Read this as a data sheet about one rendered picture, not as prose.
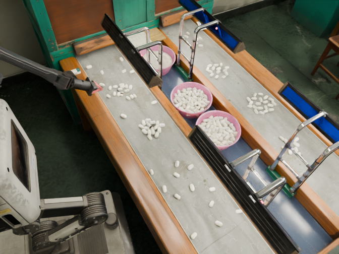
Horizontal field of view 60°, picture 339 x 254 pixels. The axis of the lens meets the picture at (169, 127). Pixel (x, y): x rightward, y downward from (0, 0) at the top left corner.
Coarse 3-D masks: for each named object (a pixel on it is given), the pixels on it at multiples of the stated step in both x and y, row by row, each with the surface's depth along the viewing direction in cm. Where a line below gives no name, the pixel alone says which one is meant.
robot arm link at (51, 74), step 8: (0, 48) 139; (0, 56) 139; (8, 56) 140; (16, 56) 142; (16, 64) 143; (24, 64) 144; (32, 64) 145; (32, 72) 146; (40, 72) 147; (48, 72) 148; (56, 72) 150; (48, 80) 150; (56, 80) 153; (64, 80) 152; (64, 88) 155
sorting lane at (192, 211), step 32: (96, 64) 204; (128, 64) 205; (128, 96) 187; (128, 128) 172; (160, 160) 160; (192, 160) 161; (160, 192) 149; (192, 192) 150; (224, 192) 151; (192, 224) 140; (224, 224) 141
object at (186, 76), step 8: (200, 8) 182; (184, 16) 178; (208, 24) 173; (184, 40) 187; (192, 48) 182; (184, 56) 196; (192, 56) 186; (176, 64) 210; (192, 64) 191; (184, 72) 206; (192, 80) 202
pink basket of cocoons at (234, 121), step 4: (208, 112) 179; (212, 112) 180; (216, 112) 180; (220, 112) 179; (224, 112) 179; (200, 116) 176; (204, 116) 179; (208, 116) 181; (224, 116) 180; (228, 116) 179; (232, 116) 177; (200, 120) 177; (228, 120) 180; (232, 120) 178; (236, 120) 175; (196, 124) 172; (236, 124) 176; (236, 128) 176; (240, 128) 172; (240, 132) 170; (236, 136) 173; (236, 140) 167; (232, 144) 165; (220, 148) 167; (224, 148) 169
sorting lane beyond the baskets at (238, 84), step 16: (176, 32) 229; (192, 32) 230; (208, 48) 219; (208, 64) 208; (224, 64) 209; (224, 80) 199; (240, 80) 200; (224, 96) 190; (240, 96) 191; (256, 96) 191; (272, 96) 192; (240, 112) 183; (272, 112) 184; (288, 112) 184; (256, 128) 176; (272, 128) 176; (288, 128) 177; (304, 128) 177; (272, 144) 169; (304, 144) 170; (320, 144) 171; (288, 160) 163; (336, 160) 164; (320, 176) 158; (336, 176) 158; (320, 192) 153; (336, 192) 153; (336, 208) 148
